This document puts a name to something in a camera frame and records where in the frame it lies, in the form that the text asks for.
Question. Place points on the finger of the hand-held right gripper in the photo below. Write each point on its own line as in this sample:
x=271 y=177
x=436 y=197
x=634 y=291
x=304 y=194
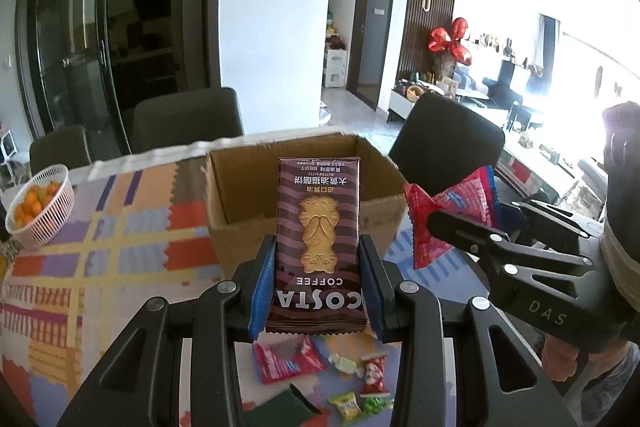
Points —
x=550 y=222
x=465 y=232

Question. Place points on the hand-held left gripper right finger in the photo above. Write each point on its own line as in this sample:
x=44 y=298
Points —
x=372 y=292

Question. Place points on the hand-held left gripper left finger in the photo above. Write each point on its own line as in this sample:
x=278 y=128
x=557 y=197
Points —
x=262 y=287

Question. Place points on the red snack packet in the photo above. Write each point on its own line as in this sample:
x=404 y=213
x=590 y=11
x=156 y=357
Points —
x=425 y=227

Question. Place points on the pink snack packet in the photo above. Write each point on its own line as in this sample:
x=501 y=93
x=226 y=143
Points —
x=285 y=359

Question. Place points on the pale green candy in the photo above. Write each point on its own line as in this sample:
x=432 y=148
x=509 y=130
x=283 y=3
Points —
x=345 y=363

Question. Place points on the brown striped biscuit packet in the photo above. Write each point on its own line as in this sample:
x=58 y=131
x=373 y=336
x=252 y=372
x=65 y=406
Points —
x=315 y=217

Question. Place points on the cardboard box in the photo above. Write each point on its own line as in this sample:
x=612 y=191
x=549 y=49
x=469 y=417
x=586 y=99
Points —
x=235 y=197

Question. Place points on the red and white wrapped candy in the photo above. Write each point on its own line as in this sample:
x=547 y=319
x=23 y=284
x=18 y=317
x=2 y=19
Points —
x=374 y=374

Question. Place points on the black dining chair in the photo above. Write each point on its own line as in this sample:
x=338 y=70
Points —
x=450 y=137

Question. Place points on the bright green wrapped candy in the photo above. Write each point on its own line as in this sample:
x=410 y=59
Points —
x=377 y=406

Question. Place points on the yellow green wrapped candy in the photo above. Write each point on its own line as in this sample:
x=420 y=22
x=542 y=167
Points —
x=345 y=406

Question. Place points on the dark green packet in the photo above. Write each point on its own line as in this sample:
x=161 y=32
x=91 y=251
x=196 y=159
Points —
x=287 y=409

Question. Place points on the colourful printed tablecloth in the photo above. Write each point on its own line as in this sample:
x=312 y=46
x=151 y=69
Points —
x=125 y=232

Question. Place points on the red foil balloons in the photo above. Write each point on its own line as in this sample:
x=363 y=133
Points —
x=445 y=39

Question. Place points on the dark interior door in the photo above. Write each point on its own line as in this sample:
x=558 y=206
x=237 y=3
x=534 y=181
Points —
x=372 y=32

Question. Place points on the white plastic basket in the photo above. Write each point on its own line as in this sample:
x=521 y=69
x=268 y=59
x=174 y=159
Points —
x=47 y=227

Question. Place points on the pile of oranges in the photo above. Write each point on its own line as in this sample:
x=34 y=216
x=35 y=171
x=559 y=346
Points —
x=35 y=202

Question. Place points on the small grey dining chair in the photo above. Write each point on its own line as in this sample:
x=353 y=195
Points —
x=60 y=149

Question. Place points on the glass sliding door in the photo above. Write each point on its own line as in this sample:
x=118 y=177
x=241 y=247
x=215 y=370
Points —
x=100 y=32

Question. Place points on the dark slatted wall panel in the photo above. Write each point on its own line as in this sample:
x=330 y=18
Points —
x=412 y=7

